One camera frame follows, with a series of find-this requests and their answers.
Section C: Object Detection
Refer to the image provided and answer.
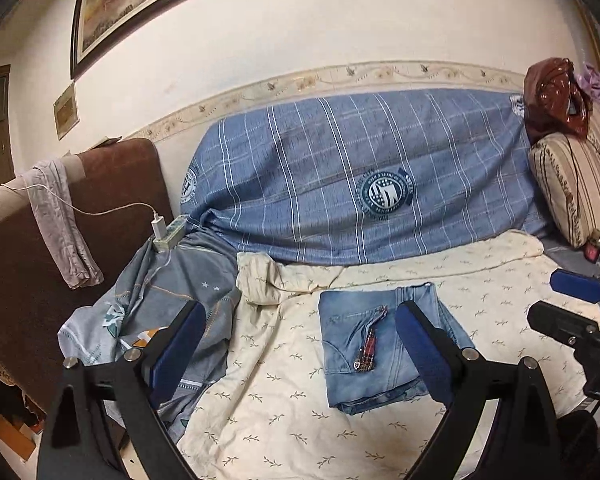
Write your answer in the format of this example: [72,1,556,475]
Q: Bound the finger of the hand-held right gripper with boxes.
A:
[527,301,600,348]
[551,269,600,306]

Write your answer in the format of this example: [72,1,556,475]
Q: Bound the blue denim pants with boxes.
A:
[318,282,476,415]

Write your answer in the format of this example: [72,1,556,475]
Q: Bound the blue plaid blanket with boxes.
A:
[180,89,556,267]

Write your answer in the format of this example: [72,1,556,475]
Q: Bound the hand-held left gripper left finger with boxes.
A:
[35,300,208,480]

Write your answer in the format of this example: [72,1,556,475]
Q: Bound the red beaded pants chain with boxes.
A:
[352,317,383,373]

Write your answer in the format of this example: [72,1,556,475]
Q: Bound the grey printed bedsheet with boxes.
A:
[57,227,600,441]

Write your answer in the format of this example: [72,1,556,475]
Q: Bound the cardboard box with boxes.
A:
[0,407,37,461]

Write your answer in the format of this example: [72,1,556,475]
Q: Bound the small framed picture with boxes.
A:
[53,81,79,141]

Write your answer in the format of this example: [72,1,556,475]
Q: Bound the pale grey draped garment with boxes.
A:
[20,158,105,290]

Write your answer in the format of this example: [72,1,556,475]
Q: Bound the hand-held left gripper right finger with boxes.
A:
[395,301,573,480]

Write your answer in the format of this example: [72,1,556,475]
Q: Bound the cream leaf-print bedsheet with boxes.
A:
[175,230,600,480]

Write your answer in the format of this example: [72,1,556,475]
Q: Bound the pale green power strip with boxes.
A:
[152,215,188,252]

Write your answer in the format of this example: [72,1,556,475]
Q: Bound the dark cloth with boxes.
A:
[0,355,46,436]

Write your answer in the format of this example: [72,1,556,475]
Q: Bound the striped beige cushion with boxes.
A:
[528,102,600,249]

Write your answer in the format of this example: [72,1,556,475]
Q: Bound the large framed painting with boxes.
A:
[70,0,426,80]

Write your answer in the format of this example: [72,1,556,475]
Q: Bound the dark red plastic bag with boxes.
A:
[523,57,593,146]

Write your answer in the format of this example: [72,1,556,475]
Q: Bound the white charger cable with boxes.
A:
[0,182,157,221]

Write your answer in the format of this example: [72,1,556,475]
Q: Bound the brown headboard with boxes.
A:
[0,137,176,416]

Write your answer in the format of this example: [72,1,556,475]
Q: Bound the gold framed picture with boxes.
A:
[570,0,600,76]

